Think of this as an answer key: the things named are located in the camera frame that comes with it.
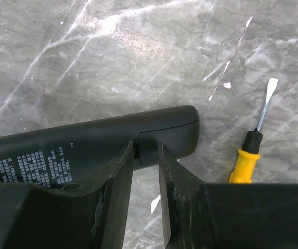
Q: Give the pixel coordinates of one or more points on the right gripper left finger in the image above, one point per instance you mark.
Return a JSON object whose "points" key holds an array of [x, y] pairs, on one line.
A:
{"points": [[89, 213]]}

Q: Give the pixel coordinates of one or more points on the black remote control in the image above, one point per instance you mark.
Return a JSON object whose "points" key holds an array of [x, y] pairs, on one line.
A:
{"points": [[56, 156]]}

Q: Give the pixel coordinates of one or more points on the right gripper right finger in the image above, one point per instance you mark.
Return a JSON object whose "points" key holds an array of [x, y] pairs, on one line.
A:
{"points": [[197, 214]]}

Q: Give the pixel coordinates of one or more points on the yellow handled screwdriver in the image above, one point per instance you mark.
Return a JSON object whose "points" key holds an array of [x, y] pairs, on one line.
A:
{"points": [[248, 154]]}

